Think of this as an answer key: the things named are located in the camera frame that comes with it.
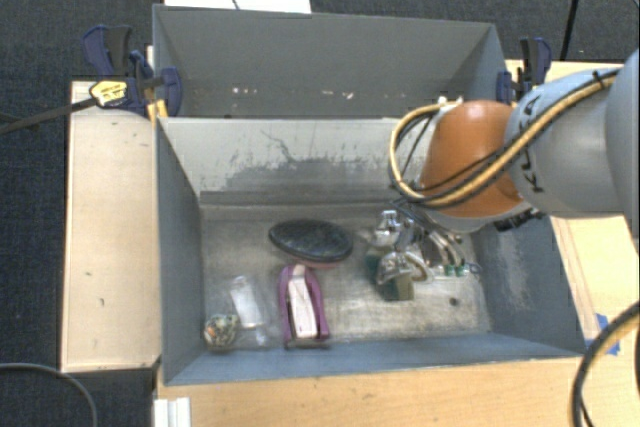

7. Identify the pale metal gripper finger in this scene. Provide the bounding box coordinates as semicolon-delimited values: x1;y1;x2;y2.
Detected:
372;209;404;248
375;251;417;287

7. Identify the black oval brush pink base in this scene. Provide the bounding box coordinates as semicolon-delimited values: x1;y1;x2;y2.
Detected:
267;218;355;272

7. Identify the purple and white stapler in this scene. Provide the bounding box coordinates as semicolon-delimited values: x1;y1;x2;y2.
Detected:
276;263;332;350

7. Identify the clear plastic bottle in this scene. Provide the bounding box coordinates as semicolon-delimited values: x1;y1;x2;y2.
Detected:
228;275;266;331

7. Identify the grey metal bin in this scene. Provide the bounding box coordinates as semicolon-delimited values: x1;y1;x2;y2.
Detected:
151;3;587;387

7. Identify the speckled ball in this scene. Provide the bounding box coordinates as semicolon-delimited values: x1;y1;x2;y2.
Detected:
203;312;240;351

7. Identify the pale wood board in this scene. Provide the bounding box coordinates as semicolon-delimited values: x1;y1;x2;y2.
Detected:
60;81;162;373

